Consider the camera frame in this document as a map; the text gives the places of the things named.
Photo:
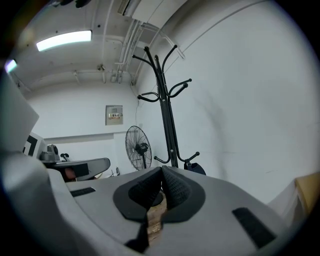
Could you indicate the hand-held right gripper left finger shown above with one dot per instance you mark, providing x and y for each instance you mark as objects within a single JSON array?
[{"x": 105, "y": 207}]

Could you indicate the white air conditioner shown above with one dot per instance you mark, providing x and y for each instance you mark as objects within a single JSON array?
[{"x": 150, "y": 12}]

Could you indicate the black metal coat rack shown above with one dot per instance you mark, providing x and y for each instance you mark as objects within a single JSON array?
[{"x": 166, "y": 120}]

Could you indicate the fluorescent light panel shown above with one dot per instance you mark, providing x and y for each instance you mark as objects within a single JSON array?
[
  {"x": 63, "y": 40},
  {"x": 11, "y": 65}
]

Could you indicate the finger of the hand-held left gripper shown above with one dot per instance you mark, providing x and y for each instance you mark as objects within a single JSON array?
[{"x": 95, "y": 165}]

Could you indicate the dark navy bag with strap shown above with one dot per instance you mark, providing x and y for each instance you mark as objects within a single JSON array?
[{"x": 196, "y": 169}]

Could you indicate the wooden cabinet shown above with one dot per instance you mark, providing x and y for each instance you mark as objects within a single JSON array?
[{"x": 306, "y": 192}]

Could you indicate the bundle of white pipes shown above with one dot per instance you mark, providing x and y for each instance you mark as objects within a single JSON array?
[{"x": 128, "y": 42}]

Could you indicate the white security camera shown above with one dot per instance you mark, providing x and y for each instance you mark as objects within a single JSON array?
[{"x": 101, "y": 67}]

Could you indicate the grey electrical panel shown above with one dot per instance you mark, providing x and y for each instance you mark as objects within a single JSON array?
[{"x": 114, "y": 115}]

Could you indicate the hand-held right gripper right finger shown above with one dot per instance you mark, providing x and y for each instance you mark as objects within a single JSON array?
[{"x": 212, "y": 225}]

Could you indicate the black pedestal fan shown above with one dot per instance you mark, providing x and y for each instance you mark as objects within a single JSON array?
[{"x": 140, "y": 148}]

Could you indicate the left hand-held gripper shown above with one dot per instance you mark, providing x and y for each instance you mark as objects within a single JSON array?
[{"x": 17, "y": 120}]

